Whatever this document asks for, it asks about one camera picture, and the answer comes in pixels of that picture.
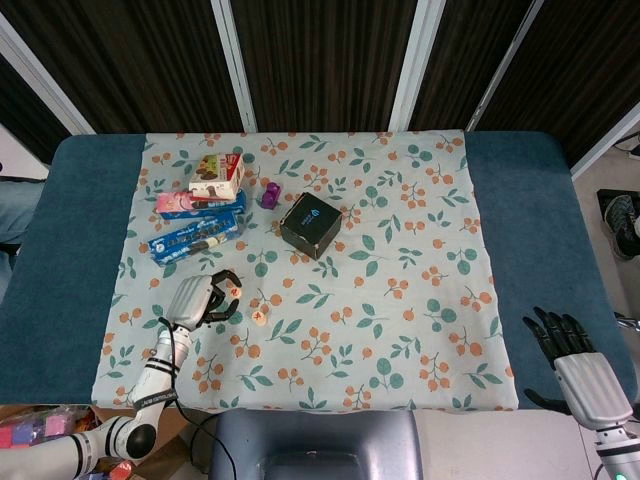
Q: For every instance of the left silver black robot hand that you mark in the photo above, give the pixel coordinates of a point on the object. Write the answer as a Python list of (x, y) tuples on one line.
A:
[(190, 302)]

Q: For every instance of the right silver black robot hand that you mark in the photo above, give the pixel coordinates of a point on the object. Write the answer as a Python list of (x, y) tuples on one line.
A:
[(590, 390)]

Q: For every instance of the wooden chess piece red character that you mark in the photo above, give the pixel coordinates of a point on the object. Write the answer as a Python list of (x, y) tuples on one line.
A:
[(258, 316), (233, 290)]

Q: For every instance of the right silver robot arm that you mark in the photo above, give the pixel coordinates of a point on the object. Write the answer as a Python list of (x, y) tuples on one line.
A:
[(615, 452)]

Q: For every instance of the long blue Oreo box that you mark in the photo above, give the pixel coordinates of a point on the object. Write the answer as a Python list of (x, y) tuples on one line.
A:
[(190, 240)]

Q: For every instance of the pink blue Oreo box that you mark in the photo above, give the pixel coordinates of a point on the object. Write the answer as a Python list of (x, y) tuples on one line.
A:
[(220, 206)]

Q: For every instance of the brown cardboard box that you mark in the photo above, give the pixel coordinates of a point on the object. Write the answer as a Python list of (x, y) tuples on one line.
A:
[(117, 412)]

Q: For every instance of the white red cookie box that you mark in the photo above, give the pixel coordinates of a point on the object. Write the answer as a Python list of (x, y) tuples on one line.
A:
[(215, 172)]

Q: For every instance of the small purple plastic toy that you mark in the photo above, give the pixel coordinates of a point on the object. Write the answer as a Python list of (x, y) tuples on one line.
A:
[(270, 196)]

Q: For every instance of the black cardboard cube box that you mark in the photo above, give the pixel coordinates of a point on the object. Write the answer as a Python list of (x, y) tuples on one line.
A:
[(310, 220)]

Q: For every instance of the floral fruit print tablecloth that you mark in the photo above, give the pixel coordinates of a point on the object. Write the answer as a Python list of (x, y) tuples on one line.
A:
[(350, 350)]

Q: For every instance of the dark grey sneaker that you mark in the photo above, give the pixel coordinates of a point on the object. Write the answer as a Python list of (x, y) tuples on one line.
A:
[(622, 220)]

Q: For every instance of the grey blue robot torso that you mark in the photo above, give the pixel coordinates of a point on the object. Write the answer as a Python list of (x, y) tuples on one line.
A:
[(310, 435)]

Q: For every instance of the magenta foam cube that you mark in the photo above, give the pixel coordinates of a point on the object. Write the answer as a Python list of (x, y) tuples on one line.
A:
[(57, 425)]

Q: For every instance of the person leg in jeans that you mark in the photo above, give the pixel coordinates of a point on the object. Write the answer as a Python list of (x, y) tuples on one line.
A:
[(20, 210)]

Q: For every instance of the white partition frame post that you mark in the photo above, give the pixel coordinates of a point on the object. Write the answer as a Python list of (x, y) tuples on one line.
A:
[(415, 65), (45, 87), (504, 65), (235, 65), (605, 145)]

